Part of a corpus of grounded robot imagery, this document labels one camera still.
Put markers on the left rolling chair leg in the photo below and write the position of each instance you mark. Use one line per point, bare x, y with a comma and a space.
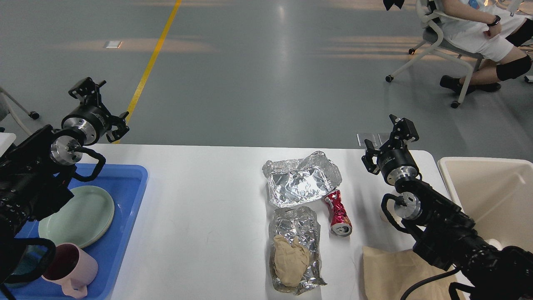
6, 109

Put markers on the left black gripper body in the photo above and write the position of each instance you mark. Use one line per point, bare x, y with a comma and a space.
89, 123

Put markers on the beige plastic bin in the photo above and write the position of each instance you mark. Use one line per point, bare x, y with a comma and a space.
496, 193

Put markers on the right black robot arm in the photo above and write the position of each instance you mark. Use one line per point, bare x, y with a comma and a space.
444, 236

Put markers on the blue plastic tray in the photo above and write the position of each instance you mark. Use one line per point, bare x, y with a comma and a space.
126, 185

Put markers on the green plate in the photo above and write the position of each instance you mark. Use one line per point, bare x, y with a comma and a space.
82, 220

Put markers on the blue mug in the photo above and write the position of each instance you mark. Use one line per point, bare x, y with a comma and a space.
31, 260

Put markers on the white rolling chair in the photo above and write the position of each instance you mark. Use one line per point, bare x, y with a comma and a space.
433, 35

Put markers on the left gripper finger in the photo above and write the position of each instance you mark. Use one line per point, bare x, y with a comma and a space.
88, 92
117, 127

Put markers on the brown paper bag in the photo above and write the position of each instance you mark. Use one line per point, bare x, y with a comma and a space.
387, 275

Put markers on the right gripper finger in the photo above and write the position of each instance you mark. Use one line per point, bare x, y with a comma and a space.
368, 159
403, 130

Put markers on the crumpled brown paper ball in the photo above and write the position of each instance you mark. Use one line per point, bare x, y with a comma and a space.
291, 260

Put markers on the crushed red soda can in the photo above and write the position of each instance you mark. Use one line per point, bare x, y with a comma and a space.
340, 222

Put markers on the black garment on chair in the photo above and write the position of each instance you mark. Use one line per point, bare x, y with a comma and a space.
388, 4

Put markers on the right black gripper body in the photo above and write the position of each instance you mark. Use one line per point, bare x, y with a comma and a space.
394, 163

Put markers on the pink mug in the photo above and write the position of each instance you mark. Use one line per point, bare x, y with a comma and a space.
73, 269

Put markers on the crumpled foil tray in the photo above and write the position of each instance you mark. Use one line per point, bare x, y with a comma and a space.
294, 182

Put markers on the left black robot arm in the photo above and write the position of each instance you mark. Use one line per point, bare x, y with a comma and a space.
35, 176

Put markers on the seated person white shorts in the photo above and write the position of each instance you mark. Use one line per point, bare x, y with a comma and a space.
491, 31

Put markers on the flat crumpled foil sheet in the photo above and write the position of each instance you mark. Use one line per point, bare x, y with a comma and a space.
297, 222

